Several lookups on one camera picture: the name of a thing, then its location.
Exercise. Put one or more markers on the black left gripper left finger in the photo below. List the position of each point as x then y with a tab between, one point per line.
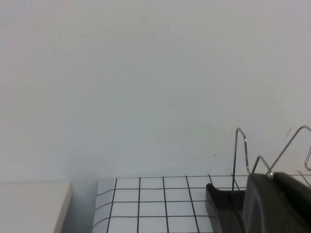
260	206

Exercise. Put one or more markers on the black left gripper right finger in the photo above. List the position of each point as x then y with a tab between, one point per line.
296	208

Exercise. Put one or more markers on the white black-grid tablecloth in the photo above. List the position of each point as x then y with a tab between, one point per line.
150	208

